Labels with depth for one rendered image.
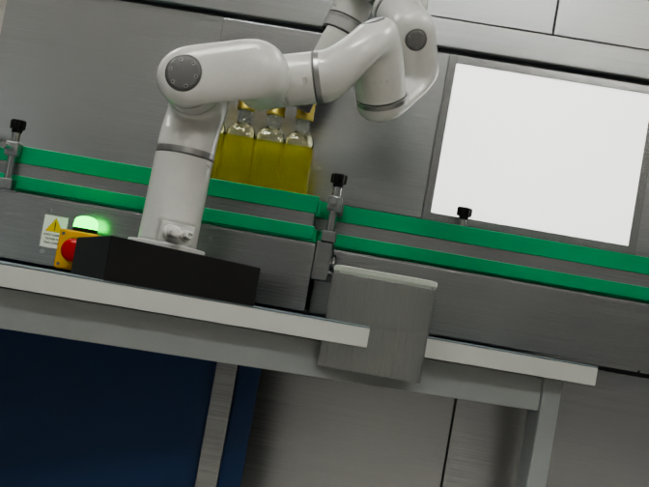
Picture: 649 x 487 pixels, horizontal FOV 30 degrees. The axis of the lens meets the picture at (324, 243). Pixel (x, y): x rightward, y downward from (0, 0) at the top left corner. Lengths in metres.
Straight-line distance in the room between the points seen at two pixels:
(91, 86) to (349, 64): 0.82
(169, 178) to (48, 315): 0.29
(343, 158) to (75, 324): 0.81
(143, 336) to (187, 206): 0.22
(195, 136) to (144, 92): 0.64
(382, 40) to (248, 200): 0.44
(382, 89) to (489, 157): 0.53
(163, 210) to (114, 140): 0.66
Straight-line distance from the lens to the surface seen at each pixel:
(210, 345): 1.94
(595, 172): 2.49
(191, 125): 1.96
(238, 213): 2.21
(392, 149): 2.47
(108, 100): 2.58
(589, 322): 2.29
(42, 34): 2.65
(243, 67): 1.87
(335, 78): 1.93
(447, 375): 2.11
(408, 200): 2.45
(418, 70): 2.09
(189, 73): 1.88
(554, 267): 2.30
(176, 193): 1.92
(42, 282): 1.82
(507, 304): 2.27
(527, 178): 2.48
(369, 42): 1.94
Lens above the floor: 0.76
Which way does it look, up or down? 3 degrees up
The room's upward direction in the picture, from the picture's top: 10 degrees clockwise
